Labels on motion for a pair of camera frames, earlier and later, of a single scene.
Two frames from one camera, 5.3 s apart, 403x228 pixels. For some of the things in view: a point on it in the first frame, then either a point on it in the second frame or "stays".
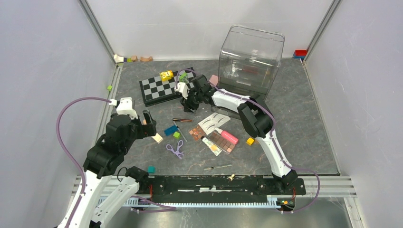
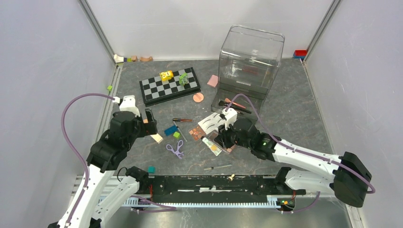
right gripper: [186, 105] -> [222, 137]
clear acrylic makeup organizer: [250, 61] stays
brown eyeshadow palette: [225, 145] stays
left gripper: [145, 130] stays
